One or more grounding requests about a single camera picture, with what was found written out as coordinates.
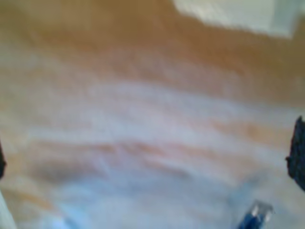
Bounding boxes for blue network cable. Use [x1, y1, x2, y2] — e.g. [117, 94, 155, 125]
[235, 199, 275, 229]

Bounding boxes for brown paper mailer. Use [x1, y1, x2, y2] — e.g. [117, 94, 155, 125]
[0, 0, 305, 229]

